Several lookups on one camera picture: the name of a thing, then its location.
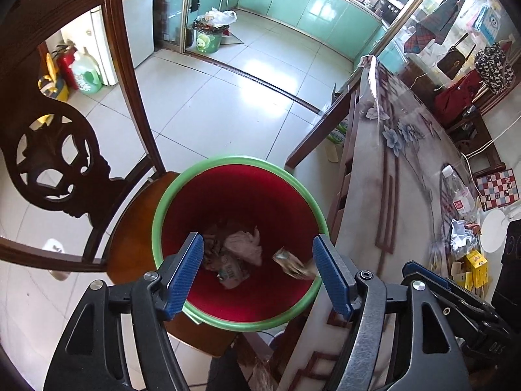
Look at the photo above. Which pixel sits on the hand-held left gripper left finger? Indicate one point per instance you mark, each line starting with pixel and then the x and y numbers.
pixel 187 277

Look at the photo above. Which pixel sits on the floral tablecloth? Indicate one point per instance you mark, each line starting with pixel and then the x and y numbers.
pixel 407 195

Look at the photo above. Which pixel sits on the red bag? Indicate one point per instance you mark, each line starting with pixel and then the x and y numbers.
pixel 458 97

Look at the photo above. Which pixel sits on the clear plastic wrapper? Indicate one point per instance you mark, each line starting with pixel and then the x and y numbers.
pixel 232 275

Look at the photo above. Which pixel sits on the green kitchen waste bin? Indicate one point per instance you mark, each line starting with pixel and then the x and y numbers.
pixel 207 42

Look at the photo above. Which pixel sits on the black white patterned bag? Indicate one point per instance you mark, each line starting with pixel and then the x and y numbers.
pixel 494 69

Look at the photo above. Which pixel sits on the yellow cardboard box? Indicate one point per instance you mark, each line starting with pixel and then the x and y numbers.
pixel 476 269

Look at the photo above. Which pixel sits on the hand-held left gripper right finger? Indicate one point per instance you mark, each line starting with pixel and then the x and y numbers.
pixel 329 277

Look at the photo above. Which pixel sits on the white plastic object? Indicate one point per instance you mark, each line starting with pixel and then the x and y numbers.
pixel 55 246

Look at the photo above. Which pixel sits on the white refrigerator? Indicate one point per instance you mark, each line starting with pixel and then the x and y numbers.
pixel 138 16

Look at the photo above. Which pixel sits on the white round disc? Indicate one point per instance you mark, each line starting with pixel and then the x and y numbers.
pixel 492 232

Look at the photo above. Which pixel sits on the red fire extinguisher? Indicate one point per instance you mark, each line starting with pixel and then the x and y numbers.
pixel 67 65

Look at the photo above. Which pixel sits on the green white package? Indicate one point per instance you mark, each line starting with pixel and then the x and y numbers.
pixel 337 134

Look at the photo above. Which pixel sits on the white plastic bag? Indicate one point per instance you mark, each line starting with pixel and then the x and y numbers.
pixel 222 17

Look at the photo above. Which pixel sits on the silver foil wrapper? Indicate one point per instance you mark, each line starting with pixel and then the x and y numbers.
pixel 464 238

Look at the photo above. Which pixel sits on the snack wrapper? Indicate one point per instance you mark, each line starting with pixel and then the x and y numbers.
pixel 291 264

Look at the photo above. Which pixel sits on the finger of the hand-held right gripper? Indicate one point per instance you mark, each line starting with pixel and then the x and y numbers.
pixel 447 289

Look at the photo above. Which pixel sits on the red bin with green rim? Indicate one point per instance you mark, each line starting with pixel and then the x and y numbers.
pixel 244 195

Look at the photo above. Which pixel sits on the clear plastic water bottle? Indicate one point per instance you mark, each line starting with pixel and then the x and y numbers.
pixel 458 191

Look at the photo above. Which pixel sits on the yellow toy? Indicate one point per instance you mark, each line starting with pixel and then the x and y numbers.
pixel 53 87

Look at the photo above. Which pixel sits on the crumpled brown paper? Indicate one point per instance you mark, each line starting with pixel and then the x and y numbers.
pixel 213 248

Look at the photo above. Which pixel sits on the teal kitchen cabinets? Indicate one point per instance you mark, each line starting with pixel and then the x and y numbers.
pixel 309 4

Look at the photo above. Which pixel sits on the checkered box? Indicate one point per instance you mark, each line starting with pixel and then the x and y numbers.
pixel 498 189

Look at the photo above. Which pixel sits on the plaid garment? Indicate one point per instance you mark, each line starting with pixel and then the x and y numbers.
pixel 437 20

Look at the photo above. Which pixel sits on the brown handbag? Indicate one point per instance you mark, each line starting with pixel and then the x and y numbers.
pixel 452 63

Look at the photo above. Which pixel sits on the green detergent bottle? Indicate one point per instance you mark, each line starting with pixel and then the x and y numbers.
pixel 87 75

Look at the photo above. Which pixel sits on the glass sliding door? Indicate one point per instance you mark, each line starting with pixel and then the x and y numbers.
pixel 179 8

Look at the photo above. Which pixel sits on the carved wooden chair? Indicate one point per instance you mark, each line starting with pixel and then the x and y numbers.
pixel 61 159

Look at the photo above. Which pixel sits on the crumpled paper tissue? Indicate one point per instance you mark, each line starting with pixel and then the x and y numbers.
pixel 244 246

